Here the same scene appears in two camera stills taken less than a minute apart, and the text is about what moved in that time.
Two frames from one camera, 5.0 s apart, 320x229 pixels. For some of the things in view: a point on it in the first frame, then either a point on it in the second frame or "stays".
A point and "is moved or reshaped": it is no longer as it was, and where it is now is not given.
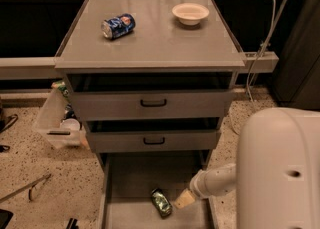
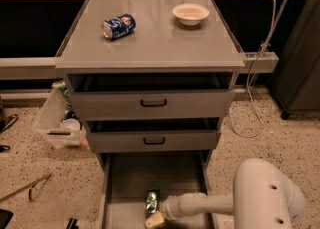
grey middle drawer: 154,135 stays
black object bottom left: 5,217 stays
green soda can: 161,202 is moved or reshaped
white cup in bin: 70,124 stays
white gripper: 197,185 to 171,206
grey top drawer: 152,95 stays
